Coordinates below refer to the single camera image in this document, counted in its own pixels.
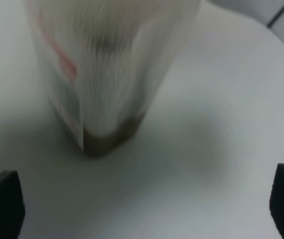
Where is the clear drink bottle red label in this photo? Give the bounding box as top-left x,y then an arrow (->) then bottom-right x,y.
24,0 -> 201,157

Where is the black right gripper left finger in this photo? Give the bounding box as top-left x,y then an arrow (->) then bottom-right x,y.
0,171 -> 25,239

